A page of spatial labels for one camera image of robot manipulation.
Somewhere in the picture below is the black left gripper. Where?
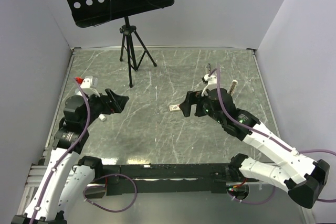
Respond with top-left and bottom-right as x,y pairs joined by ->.
80,88 -> 128,127

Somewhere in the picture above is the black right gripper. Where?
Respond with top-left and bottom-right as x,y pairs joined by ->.
179,90 -> 225,124

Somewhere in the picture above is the small staple box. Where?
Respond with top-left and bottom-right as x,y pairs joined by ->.
169,104 -> 180,111

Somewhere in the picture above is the beige stapler top part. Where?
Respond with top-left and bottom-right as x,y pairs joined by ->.
228,80 -> 238,96

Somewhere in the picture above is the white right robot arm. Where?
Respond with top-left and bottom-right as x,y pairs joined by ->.
179,88 -> 330,209

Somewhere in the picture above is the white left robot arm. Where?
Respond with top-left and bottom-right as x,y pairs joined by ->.
12,89 -> 129,223

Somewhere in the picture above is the white cylinder tube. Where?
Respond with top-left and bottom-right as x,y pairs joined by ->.
98,114 -> 106,122

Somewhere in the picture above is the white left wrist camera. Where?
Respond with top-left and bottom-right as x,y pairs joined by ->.
75,76 -> 100,97

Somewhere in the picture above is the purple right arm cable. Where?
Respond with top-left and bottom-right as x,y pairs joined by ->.
215,63 -> 336,206

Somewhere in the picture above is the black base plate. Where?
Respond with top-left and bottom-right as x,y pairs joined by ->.
93,163 -> 244,196

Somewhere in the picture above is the aluminium rail frame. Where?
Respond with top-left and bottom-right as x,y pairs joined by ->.
25,47 -> 304,188

